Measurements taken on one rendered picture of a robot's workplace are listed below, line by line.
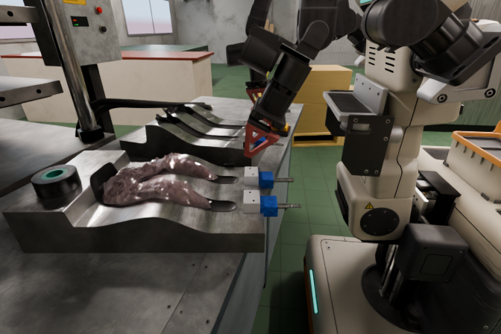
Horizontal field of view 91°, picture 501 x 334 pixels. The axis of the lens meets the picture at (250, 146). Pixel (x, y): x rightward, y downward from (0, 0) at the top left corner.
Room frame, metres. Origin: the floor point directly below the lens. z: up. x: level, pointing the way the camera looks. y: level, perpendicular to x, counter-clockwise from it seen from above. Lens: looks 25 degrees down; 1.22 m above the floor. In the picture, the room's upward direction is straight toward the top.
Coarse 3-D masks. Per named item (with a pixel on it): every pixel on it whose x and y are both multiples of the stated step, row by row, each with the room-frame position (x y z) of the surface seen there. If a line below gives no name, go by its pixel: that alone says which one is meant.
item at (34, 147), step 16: (0, 128) 1.12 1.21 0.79; (16, 128) 1.12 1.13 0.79; (32, 128) 1.12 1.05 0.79; (48, 128) 1.12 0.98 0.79; (64, 128) 1.12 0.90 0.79; (0, 144) 0.94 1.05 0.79; (16, 144) 0.94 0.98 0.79; (32, 144) 0.94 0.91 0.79; (48, 144) 0.94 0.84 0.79; (64, 144) 0.94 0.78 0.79; (80, 144) 0.94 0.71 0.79; (96, 144) 0.95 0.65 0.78; (0, 160) 0.80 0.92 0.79; (16, 160) 0.80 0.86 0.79; (32, 160) 0.80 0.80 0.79; (48, 160) 0.80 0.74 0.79; (64, 160) 0.81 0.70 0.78; (0, 176) 0.69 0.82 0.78; (16, 176) 0.69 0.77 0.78; (32, 176) 0.70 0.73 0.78; (0, 192) 0.61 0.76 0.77
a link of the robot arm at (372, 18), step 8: (384, 0) 0.44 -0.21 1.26; (440, 0) 0.42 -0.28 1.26; (376, 8) 0.45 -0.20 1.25; (440, 8) 0.41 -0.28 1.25; (448, 8) 0.41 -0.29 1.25; (368, 16) 0.47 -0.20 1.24; (376, 16) 0.43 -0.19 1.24; (440, 16) 0.41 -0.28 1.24; (448, 16) 0.41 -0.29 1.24; (368, 24) 0.46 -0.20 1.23; (376, 24) 0.42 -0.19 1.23; (440, 24) 0.41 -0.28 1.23; (368, 32) 0.47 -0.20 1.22; (376, 32) 0.43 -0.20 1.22; (432, 32) 0.41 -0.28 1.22; (376, 40) 0.46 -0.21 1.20; (376, 48) 0.47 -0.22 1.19; (392, 48) 0.42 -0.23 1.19
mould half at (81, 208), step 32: (96, 160) 0.57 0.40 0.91; (128, 160) 0.62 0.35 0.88; (32, 192) 0.43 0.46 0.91; (224, 192) 0.50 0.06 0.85; (32, 224) 0.37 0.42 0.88; (64, 224) 0.37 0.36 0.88; (96, 224) 0.37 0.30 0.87; (128, 224) 0.37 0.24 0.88; (160, 224) 0.37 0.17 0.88; (192, 224) 0.38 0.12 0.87; (224, 224) 0.39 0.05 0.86; (256, 224) 0.39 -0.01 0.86
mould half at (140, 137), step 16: (176, 112) 0.91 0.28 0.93; (208, 112) 0.99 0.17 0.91; (144, 128) 0.93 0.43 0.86; (160, 128) 0.76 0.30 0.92; (176, 128) 0.78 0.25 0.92; (208, 128) 0.86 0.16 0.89; (224, 128) 0.86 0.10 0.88; (128, 144) 0.80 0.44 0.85; (144, 144) 0.78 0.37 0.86; (160, 144) 0.76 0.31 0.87; (176, 144) 0.75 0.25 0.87; (192, 144) 0.73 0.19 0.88; (208, 144) 0.72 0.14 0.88; (224, 144) 0.72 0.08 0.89; (240, 144) 0.71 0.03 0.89; (208, 160) 0.71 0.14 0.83; (224, 160) 0.70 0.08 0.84; (240, 160) 0.68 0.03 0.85; (256, 160) 0.73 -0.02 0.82
